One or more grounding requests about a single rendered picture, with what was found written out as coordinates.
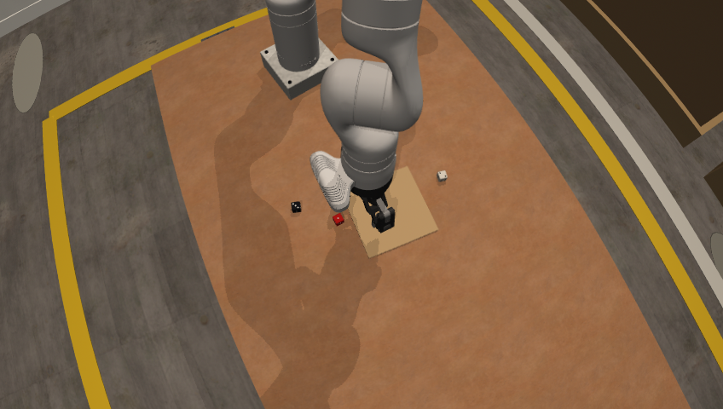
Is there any tan square mat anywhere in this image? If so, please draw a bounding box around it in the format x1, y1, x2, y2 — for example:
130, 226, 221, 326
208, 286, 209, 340
348, 166, 438, 258

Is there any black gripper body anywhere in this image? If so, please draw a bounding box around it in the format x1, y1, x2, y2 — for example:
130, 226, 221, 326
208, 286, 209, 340
351, 176, 393, 206

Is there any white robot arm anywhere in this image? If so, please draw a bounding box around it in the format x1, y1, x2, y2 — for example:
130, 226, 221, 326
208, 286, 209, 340
265, 0, 423, 213

